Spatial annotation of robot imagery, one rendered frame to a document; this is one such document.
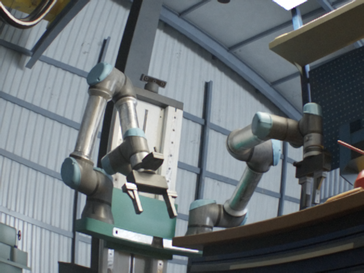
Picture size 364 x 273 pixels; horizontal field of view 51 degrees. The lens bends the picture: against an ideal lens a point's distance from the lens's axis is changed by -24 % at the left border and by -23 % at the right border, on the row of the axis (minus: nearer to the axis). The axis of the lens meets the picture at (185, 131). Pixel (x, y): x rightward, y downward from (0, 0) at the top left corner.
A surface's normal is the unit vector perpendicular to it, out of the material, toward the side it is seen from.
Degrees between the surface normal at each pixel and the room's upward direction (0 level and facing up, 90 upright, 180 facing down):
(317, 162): 90
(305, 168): 90
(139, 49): 90
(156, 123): 90
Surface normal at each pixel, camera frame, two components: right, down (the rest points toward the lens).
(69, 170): -0.58, -0.24
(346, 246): -0.81, -0.30
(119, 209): 0.53, -0.28
